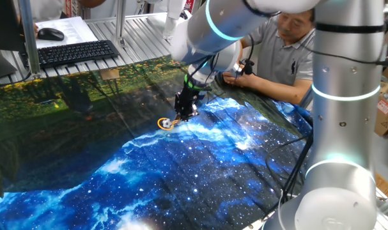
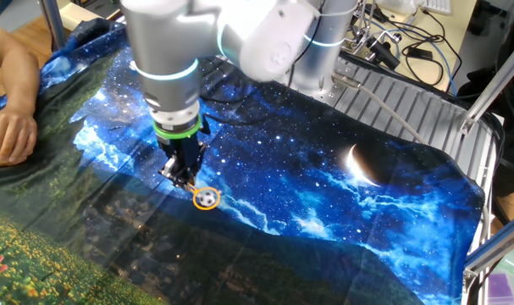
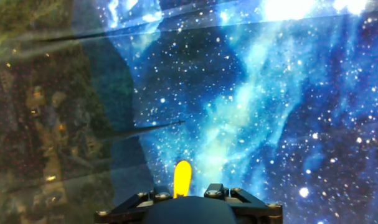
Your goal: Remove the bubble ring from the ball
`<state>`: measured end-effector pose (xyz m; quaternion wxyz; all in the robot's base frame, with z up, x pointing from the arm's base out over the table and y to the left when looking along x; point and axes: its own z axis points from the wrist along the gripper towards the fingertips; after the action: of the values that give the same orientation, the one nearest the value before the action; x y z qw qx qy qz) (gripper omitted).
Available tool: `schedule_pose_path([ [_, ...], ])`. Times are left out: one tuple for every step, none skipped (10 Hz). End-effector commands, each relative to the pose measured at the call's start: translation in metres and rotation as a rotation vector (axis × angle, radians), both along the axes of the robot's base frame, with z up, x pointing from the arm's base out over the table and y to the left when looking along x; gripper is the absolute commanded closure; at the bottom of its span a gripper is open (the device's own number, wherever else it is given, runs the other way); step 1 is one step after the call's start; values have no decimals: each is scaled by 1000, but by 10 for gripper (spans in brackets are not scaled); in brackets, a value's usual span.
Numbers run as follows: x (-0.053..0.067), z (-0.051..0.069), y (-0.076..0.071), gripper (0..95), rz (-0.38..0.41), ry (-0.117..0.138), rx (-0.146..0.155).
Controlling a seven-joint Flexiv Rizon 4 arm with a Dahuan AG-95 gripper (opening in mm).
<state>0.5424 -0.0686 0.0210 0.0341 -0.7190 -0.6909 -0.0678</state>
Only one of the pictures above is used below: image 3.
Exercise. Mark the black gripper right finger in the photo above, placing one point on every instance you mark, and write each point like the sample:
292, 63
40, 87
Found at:
254, 207

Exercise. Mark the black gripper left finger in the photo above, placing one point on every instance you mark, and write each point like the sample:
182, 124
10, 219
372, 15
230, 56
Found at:
126, 207

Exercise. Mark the yellow banana-shaped object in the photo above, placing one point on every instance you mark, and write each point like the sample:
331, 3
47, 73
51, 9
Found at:
182, 179

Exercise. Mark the galaxy print tablecloth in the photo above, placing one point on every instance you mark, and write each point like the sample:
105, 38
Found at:
257, 102

